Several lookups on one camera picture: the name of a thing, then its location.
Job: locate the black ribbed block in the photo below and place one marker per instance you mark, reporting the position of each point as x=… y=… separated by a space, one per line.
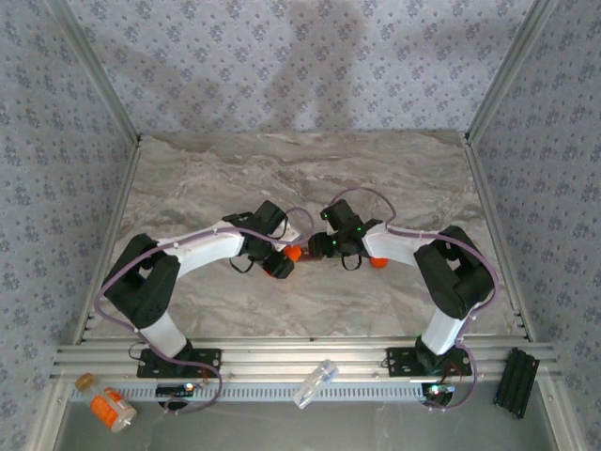
x=515 y=383

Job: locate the clear plastic case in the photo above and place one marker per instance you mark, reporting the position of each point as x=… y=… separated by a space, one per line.
x=314 y=383

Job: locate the orange pill bottle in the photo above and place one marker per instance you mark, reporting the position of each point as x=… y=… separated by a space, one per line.
x=296 y=253

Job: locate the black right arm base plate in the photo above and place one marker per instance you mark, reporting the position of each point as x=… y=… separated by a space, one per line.
x=401 y=362

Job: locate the aluminium side rail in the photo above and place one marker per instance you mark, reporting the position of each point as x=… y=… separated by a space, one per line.
x=113 y=225
x=484 y=188

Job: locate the aluminium corner post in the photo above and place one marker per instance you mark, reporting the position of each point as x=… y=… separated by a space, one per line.
x=508 y=70
x=97 y=70

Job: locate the clear bottle with orange label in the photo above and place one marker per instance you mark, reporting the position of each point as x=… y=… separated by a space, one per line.
x=110 y=409

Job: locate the small cork-topped jar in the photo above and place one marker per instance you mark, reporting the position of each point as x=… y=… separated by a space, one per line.
x=85 y=381

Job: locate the orange bottle cap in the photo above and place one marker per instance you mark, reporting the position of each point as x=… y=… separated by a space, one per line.
x=380 y=263

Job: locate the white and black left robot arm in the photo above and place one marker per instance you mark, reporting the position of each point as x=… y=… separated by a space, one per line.
x=202 y=246

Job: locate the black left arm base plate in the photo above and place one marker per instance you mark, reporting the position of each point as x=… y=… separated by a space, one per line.
x=206 y=359

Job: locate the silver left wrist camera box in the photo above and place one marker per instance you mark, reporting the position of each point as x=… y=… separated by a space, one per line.
x=290 y=232

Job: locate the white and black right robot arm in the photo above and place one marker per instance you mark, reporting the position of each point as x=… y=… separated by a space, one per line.
x=394 y=244

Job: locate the small black controller board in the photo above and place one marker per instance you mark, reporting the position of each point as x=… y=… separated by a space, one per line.
x=171 y=389
x=439 y=390

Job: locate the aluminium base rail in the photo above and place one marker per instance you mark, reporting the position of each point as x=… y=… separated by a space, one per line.
x=282 y=357

